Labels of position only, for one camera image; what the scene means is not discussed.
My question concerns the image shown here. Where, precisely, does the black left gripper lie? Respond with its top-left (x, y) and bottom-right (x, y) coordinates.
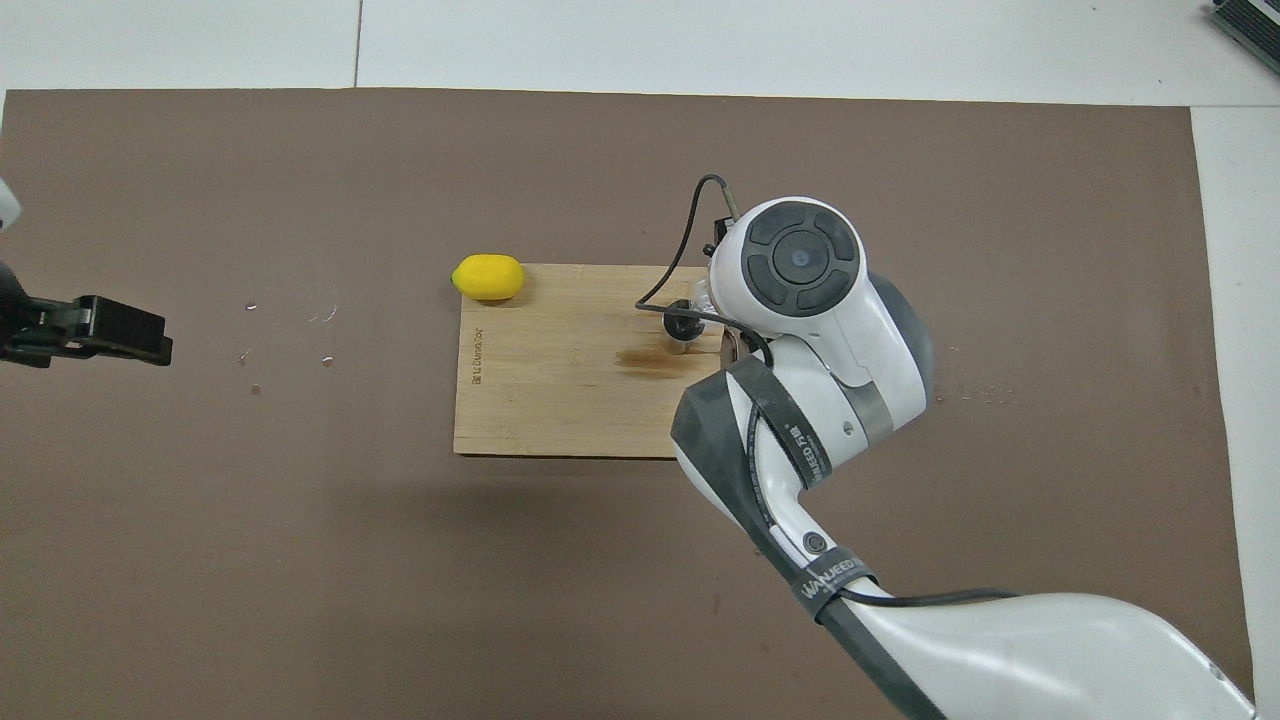
top-left (0, 260), bottom-right (173, 369)

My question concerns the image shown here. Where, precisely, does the yellow lemon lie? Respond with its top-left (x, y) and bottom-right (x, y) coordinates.
top-left (451, 254), bottom-right (526, 303)

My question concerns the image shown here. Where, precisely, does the wooden cutting board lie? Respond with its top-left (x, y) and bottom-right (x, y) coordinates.
top-left (453, 264), bottom-right (726, 460)

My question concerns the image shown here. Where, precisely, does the steel jigger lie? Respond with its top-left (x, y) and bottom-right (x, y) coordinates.
top-left (663, 300), bottom-right (713, 358)

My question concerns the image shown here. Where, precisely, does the brown table mat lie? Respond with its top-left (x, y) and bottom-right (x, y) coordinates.
top-left (0, 88), bottom-right (1258, 720)

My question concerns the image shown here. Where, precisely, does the grey ribbed device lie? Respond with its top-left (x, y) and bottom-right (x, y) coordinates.
top-left (1205, 0), bottom-right (1280, 76)

